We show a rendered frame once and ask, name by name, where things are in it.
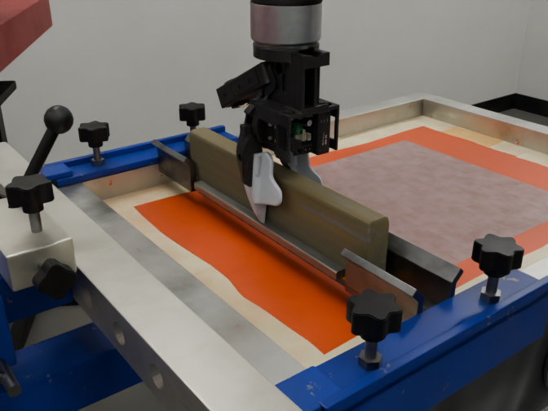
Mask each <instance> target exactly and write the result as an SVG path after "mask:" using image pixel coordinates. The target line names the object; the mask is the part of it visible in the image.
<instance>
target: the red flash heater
mask: <svg viewBox="0 0 548 411"><path fill-rule="evenodd" d="M51 26H52V19H51V9H50V3H49V0H0V72H1V71H2V70H3V69H4V68H5V67H7V66H8V65H9V64H10V63H11V62H12V61H13V60H15V59H16V58H17V57H18V56H19V55H20V54H21V53H22V52H24V51H25V50H26V49H27V48H28V47H29V46H30V45H32V44H33V43H34V42H35V41H36V40H37V39H38V38H39V37H41V36H42V35H43V34H44V33H45V32H46V31H47V30H48V29H49V28H50V27H51Z"/></svg>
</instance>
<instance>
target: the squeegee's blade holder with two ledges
mask: <svg viewBox="0 0 548 411"><path fill-rule="evenodd" d="M194 188H195V189H196V190H197V191H198V192H200V193H202V194H203V195H205V196H206V197H208V198H209V199H211V200H212V201H214V202H216V203H217V204H219V205H220V206H222V207H223V208H225V209H226V210H228V211H230V212H231V213H233V214H234V215H236V216H237V217H239V218H240V219H242V220H244V221H245V222H247V223H248V224H250V225H251V226H253V227H254V228H256V229H258V230H259V231H260V232H262V233H264V234H265V235H267V236H269V237H270V238H272V239H273V240H274V241H276V242H278V243H279V244H281V245H283V246H284V247H285V248H287V249H288V250H290V251H292V252H293V253H295V254H296V255H298V256H299V257H301V258H302V259H304V260H306V261H307V262H309V263H310V264H312V265H313V266H315V267H317V268H318V269H320V270H321V271H323V272H324V273H326V274H327V275H329V276H331V277H332V278H334V279H335V280H338V279H340V278H342V277H344V276H345V269H346V268H344V267H342V266H341V265H339V264H337V263H336V262H334V261H333V260H331V259H329V258H327V257H326V256H324V255H323V254H321V253H320V252H318V251H316V250H314V249H313V248H312V247H310V246H309V245H306V244H305V243H303V242H301V241H300V240H299V239H297V238H295V237H294V236H291V235H290V234H289V233H288V232H285V231H284V230H282V229H280V228H279V227H277V226H276V225H274V224H273V223H270V222H269V221H267V220H266V223H261V222H260V221H259V219H258V218H257V216H256V215H255V213H254V212H253V211H252V210H249V209H248V208H246V207H245V206H243V205H242V204H240V203H238V202H237V201H234V200H233V199H232V198H231V197H228V196H227V195H225V194H223V193H222V192H220V191H219V190H217V189H216V188H213V187H212V186H210V185H209V184H207V183H206V182H204V181H202V180H201V181H197V182H195V183H194Z"/></svg>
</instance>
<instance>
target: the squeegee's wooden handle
mask: <svg viewBox="0 0 548 411"><path fill-rule="evenodd" d="M189 139H190V153H191V161H192V162H193V163H194V166H195V180H196V182H197V181H201V180H202V181H204V182H206V183H207V184H209V185H210V186H212V187H213V188H216V189H217V190H219V191H220V192H222V193H223V194H225V195H227V196H228V197H231V198H232V199H233V200H234V201H237V202H238V203H240V204H242V205H243V206H245V207H246V208H248V209H249V210H252V211H253V209H252V207H251V205H250V201H249V199H248V197H247V194H246V191H245V185H244V184H243V183H242V180H241V174H240V171H239V167H238V164H237V160H236V146H237V143H236V142H234V141H232V140H230V139H228V138H226V137H224V136H222V135H220V134H218V133H216V132H214V131H212V130H210V129H208V128H205V127H202V128H198V129H194V130H191V131H190V134H189ZM273 162H274V167H273V177H274V180H275V181H276V183H277V184H278V186H279V187H280V189H281V191H282V202H281V204H280V205H279V206H274V205H267V218H266V220H267V221H269V222H270V223H273V224H274V225H276V226H277V227H279V228H280V229H282V230H284V231H285V232H288V233H289V234H290V235H291V236H294V237H295V238H297V239H299V240H300V241H301V242H303V243H305V244H306V245H309V246H310V247H312V248H313V249H314V250H316V251H318V252H320V253H321V254H323V255H324V256H326V257H327V258H329V259H331V260H333V261H334V262H336V263H337V264H339V265H341V266H342V267H344V268H346V269H345V276H346V270H347V260H346V259H345V258H344V257H343V256H342V255H341V253H342V251H343V249H347V250H349V251H351V252H352V253H353V254H356V255H358V256H359V257H361V258H363V259H364V260H366V261H368V262H370V263H372V264H373V265H375V266H376V267H379V268H381V269H382V270H383V271H386V261H387V242H388V233H389V219H388V217H387V216H385V215H383V214H379V213H378V212H376V211H374V210H371V209H370V208H368V207H366V206H364V205H361V204H360V203H358V202H356V201H353V200H352V199H350V198H348V197H345V196H344V195H342V194H340V193H338V192H335V191H334V190H332V189H330V188H327V187H326V186H324V185H322V184H320V183H317V182H315V181H313V180H311V179H309V178H307V177H305V176H303V175H301V174H299V173H297V172H295V171H293V170H291V169H289V168H287V167H285V166H283V165H281V164H279V163H277V162H275V161H273ZM253 212H254V211H253Z"/></svg>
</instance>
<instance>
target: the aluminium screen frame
mask: <svg viewBox="0 0 548 411"><path fill-rule="evenodd" d="M421 115H423V116H425V117H429V118H432V119H436V120H438V121H441V122H445V123H448V124H451V125H454V126H459V127H461V128H464V129H467V130H472V131H474V132H477V133H480V134H482V135H487V136H490V137H493V138H496V139H500V140H504V141H506V142H508V143H512V144H516V145H519V146H521V147H525V148H529V149H532V150H534V151H538V152H542V153H545V154H548V126H543V125H539V124H537V123H533V122H528V121H525V120H522V119H518V118H516V117H510V116H507V115H504V114H500V113H495V112H493V111H489V110H486V109H483V108H478V107H475V106H471V105H469V104H464V103H460V102H457V101H454V100H450V99H445V98H442V97H439V96H436V95H431V94H427V93H425V92H418V93H415V94H411V95H405V96H401V97H398V98H394V99H388V100H384V101H381V102H377V103H373V104H367V105H363V106H360V107H356V108H350V109H346V110H342V111H339V124H338V137H342V136H345V135H350V134H354V133H357V132H361V131H363V130H369V129H373V128H375V127H379V126H385V125H387V124H391V123H394V122H399V121H403V120H406V119H410V118H412V117H418V116H421ZM173 181H174V180H172V179H170V178H169V177H167V176H166V175H164V174H162V173H161V172H160V171H159V164H158V163H155V164H151V165H148V166H142V167H139V168H135V169H132V170H125V171H122V172H118V173H115V174H111V175H105V176H102V177H99V178H95V179H89V180H85V181H81V182H78V183H72V184H69V185H65V186H62V187H57V186H56V185H55V184H54V183H52V184H53V185H54V186H55V187H57V188H58V189H59V190H60V191H61V192H62V193H63V194H64V195H65V196H66V197H67V198H68V199H69V200H70V201H71V202H73V203H74V204H75V205H76V206H77V207H78V208H79V209H80V210H82V211H83V212H84V213H85V214H86V215H87V216H88V217H89V218H90V219H92V220H93V221H94V222H95V223H96V224H97V225H98V226H100V227H101V228H102V229H103V230H104V231H105V232H106V233H107V234H109V235H110V236H111V237H112V238H113V239H114V240H115V241H116V242H117V243H118V244H119V245H120V246H121V247H122V248H123V249H124V250H126V251H127V252H128V253H129V254H130V255H131V256H132V257H134V258H135V259H136V260H137V261H138V262H139V263H140V264H141V265H143V266H144V267H145V268H146V269H147V270H148V271H149V272H150V273H152V274H153V275H154V276H155V277H156V278H157V279H158V280H159V281H160V282H161V283H162V284H163V285H164V286H165V287H166V288H167V289H169V290H170V291H171V292H172V293H173V294H174V295H175V296H177V297H178V298H179V299H180V300H181V301H182V302H183V303H184V304H186V305H187V306H188V307H189V308H190V309H191V310H192V311H193V312H195V313H196V314H197V315H198V316H199V317H200V318H201V319H202V320H203V321H204V322H205V323H206V324H207V325H208V326H209V327H210V328H212V329H213V330H214V331H215V332H216V333H217V334H218V335H220V336H221V337H222V338H223V339H224V340H225V341H226V342H227V343H229V344H230V345H231V346H232V347H233V348H234V349H235V350H236V351H238V352H239V353H240V354H241V355H242V356H243V357H244V358H245V359H247V360H248V361H249V362H250V363H251V364H252V365H253V366H254V367H255V368H256V369H257V370H258V371H259V372H260V373H261V374H263V375H264V376H265V377H266V378H267V379H268V380H269V381H270V382H272V383H273V384H274V385H276V384H277V383H279V382H282V381H284V380H286V379H287V378H290V377H292V376H294V375H295V374H297V373H300V372H302V371H304V370H305V369H306V368H305V367H304V366H302V365H301V364H300V363H299V362H297V361H296V359H295V358H293V357H292V356H291V355H290V354H288V353H287V352H286V351H284V350H283V349H282V348H281V347H279V346H278V345H277V344H276V343H275V342H273V341H272V340H271V339H270V338H269V337H268V336H267V335H265V334H264V333H263V332H262V331H260V330H259V329H258V328H257V327H255V326H254V325H253V324H251V323H250V322H249V321H248V320H247V319H246V318H245V317H243V316H242V315H241V314H240V313H239V312H237V311H236V310H235V309H234V308H232V307H231V306H230V305H229V304H227V303H226V302H225V301H224V300H222V299H221V298H220V297H219V296H218V295H217V294H216V293H214V292H213V291H212V290H211V289H209V288H208V287H207V286H206V285H204V284H203V283H202V282H201V281H199V280H198V279H197V278H196V277H195V276H194V275H193V274H192V273H190V272H189V271H188V270H186V269H185V268H184V267H183V266H181V265H180V264H179V263H178V262H176V261H175V260H174V259H173V258H171V257H170V256H169V255H168V254H167V253H166V252H165V251H164V250H162V249H161V248H160V247H159V246H157V245H156V244H155V243H153V242H152V241H151V240H150V239H148V238H147V237H146V236H145V235H144V234H143V233H142V232H140V231H139V230H138V229H137V228H135V227H134V226H133V225H132V224H131V223H129V222H128V221H127V220H126V219H124V218H123V217H122V216H120V215H119V213H118V212H116V211H115V210H114V209H113V208H111V207H110V206H109V205H107V204H106V203H105V202H104V201H103V200H106V199H109V198H112V197H118V196H121V195H124V194H127V193H131V192H136V191H139V190H143V189H146V188H151V187H155V186H158V185H161V184H164V183H170V182H173ZM520 271H521V272H524V273H527V274H529V275H530V276H533V277H535V278H537V279H538V280H540V279H541V278H542V277H544V276H548V256H546V257H545V258H543V259H541V260H539V261H537V262H535V263H533V264H531V265H529V266H527V267H526V268H524V269H522V270H520Z"/></svg>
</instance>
